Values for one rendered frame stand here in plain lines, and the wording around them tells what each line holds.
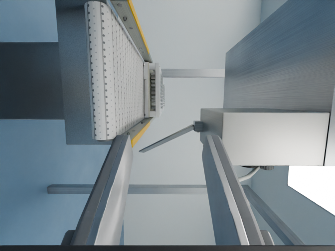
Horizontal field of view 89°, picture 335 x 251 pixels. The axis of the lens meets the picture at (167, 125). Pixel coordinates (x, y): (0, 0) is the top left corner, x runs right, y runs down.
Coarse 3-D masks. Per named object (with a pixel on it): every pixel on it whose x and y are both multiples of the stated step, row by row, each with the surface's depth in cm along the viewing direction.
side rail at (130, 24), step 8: (112, 0) 31; (120, 0) 31; (120, 8) 33; (128, 8) 33; (120, 16) 36; (128, 16) 36; (128, 24) 40; (136, 24) 40; (128, 32) 45; (136, 32) 44; (136, 40) 50; (144, 48) 58; (144, 56) 68
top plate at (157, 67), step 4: (156, 64) 75; (156, 68) 75; (160, 68) 82; (156, 72) 75; (156, 76) 76; (156, 80) 76; (156, 84) 76; (156, 88) 76; (156, 92) 77; (156, 96) 77; (156, 100) 77; (156, 104) 77; (156, 108) 78; (156, 112) 78; (160, 112) 83; (156, 116) 78
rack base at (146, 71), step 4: (148, 64) 75; (144, 68) 75; (148, 68) 75; (144, 72) 75; (148, 72) 75; (144, 76) 76; (148, 76) 76; (148, 80) 76; (148, 84) 76; (148, 88) 76; (148, 92) 77; (148, 96) 77; (148, 100) 77; (148, 104) 77; (148, 108) 78; (148, 112) 78; (148, 116) 78
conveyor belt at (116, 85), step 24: (96, 24) 31; (120, 24) 39; (96, 48) 32; (120, 48) 39; (96, 72) 32; (120, 72) 39; (96, 96) 33; (120, 96) 39; (144, 96) 79; (96, 120) 33; (120, 120) 39
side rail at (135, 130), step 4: (144, 120) 72; (148, 120) 72; (152, 120) 80; (140, 124) 59; (144, 124) 59; (132, 128) 49; (136, 128) 49; (140, 128) 49; (132, 132) 43; (136, 132) 43; (132, 136) 38
